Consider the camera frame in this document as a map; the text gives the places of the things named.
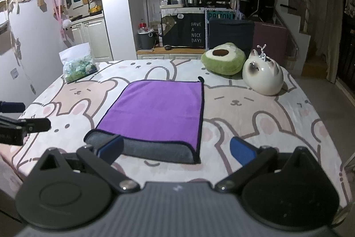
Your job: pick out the white ceramic cat figurine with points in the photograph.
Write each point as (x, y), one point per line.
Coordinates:
(264, 77)

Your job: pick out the white kitchen cabinet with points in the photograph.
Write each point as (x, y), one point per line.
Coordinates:
(92, 30)

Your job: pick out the purple and grey towel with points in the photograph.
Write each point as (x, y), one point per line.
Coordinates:
(159, 120)

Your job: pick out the white drawer bench wood top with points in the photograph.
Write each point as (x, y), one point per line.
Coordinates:
(160, 53)

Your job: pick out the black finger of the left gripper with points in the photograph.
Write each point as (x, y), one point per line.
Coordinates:
(13, 132)

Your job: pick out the silver antler ornament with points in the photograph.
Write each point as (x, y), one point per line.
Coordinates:
(262, 54)

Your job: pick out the black have a nice day curtain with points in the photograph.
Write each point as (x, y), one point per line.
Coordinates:
(184, 30)

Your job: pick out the green avocado plush pillow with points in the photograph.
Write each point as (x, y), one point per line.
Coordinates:
(225, 59)

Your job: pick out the maroon cushion panel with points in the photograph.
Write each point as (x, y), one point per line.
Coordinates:
(274, 36)

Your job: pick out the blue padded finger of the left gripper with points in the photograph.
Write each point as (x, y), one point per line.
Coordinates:
(12, 107)

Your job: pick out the clear bag of candies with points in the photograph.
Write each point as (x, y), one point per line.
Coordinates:
(78, 62)

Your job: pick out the dark navy chair back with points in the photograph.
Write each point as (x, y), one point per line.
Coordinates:
(238, 32)

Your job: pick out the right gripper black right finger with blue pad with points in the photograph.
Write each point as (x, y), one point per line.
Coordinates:
(285, 191)

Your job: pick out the dark grey trash bin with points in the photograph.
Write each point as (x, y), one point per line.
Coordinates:
(146, 40)

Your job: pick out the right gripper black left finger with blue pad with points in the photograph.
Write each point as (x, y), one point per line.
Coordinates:
(70, 190)

